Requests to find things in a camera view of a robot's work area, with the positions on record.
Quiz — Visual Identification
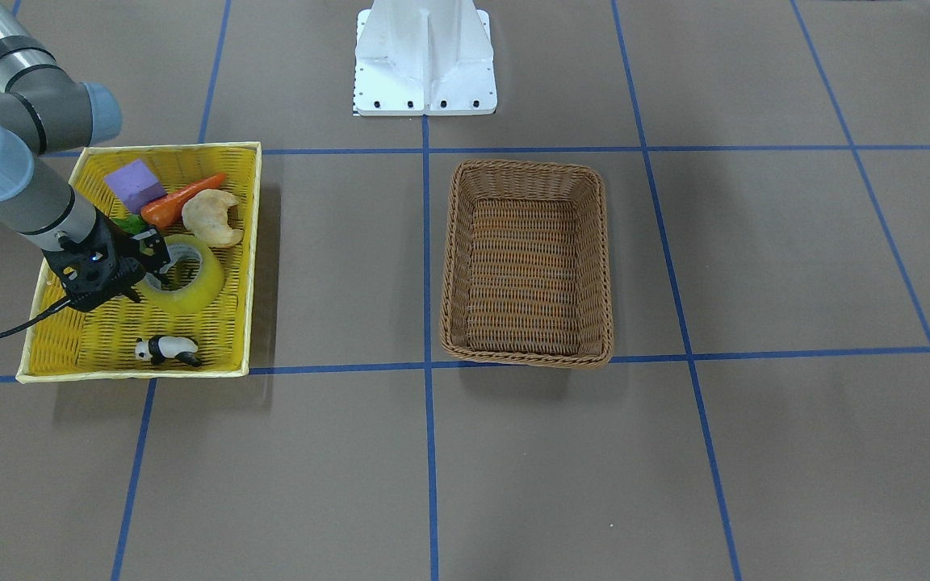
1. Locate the toy croissant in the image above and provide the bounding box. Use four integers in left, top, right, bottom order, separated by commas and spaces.
182, 189, 244, 248

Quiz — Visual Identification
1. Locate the white mount base plate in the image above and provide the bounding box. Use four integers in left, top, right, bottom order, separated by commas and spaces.
352, 1, 498, 117

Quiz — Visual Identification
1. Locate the brown wicker basket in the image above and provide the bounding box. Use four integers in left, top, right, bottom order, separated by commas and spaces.
439, 159, 615, 369

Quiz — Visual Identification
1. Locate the yellow woven basket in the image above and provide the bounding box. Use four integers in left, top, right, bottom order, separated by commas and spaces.
15, 142, 262, 383

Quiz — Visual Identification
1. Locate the toy carrot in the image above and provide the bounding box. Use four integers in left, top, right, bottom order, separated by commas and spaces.
111, 173, 228, 234

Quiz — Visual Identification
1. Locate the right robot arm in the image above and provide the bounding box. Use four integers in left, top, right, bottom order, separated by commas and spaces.
0, 3, 170, 312

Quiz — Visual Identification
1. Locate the yellow tape roll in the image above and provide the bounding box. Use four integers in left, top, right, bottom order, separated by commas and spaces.
136, 234, 225, 316

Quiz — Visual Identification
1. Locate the toy panda figurine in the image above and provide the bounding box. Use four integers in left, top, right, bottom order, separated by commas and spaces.
133, 335, 203, 368

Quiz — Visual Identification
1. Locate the purple foam block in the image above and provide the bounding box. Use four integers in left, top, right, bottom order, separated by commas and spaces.
103, 158, 167, 215

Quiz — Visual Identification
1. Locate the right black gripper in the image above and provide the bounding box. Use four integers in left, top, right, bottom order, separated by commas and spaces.
42, 213, 171, 313

